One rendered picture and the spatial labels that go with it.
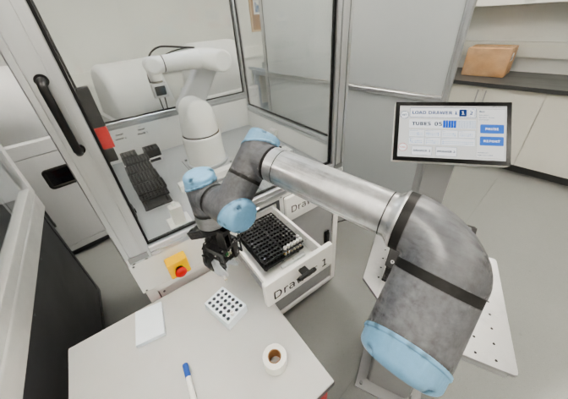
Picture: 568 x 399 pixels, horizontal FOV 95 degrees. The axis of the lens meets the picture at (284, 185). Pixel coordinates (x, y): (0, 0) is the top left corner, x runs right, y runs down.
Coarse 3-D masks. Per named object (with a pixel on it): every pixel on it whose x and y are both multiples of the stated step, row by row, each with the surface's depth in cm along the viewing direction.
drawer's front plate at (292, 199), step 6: (288, 198) 117; (294, 198) 119; (300, 198) 122; (288, 204) 118; (294, 204) 121; (306, 204) 126; (312, 204) 129; (288, 210) 120; (300, 210) 126; (288, 216) 122
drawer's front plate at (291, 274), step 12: (312, 252) 90; (324, 252) 92; (300, 264) 86; (312, 264) 90; (276, 276) 82; (288, 276) 85; (312, 276) 94; (264, 288) 80; (276, 288) 84; (288, 288) 88; (276, 300) 87
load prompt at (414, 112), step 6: (414, 108) 134; (420, 108) 133; (426, 108) 132; (432, 108) 132; (438, 108) 131; (444, 108) 130; (450, 108) 130; (456, 108) 129; (462, 108) 129; (468, 108) 128; (474, 108) 127; (414, 114) 133; (420, 114) 133; (426, 114) 132; (432, 114) 131; (438, 114) 131; (444, 114) 130; (450, 114) 130; (456, 114) 129; (462, 114) 128; (468, 114) 128; (474, 114) 127
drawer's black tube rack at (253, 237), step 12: (264, 216) 112; (252, 228) 106; (264, 228) 110; (276, 228) 109; (288, 228) 104; (240, 240) 105; (252, 240) 100; (264, 240) 105; (276, 240) 100; (288, 240) 99; (252, 252) 100; (264, 252) 95; (276, 264) 95
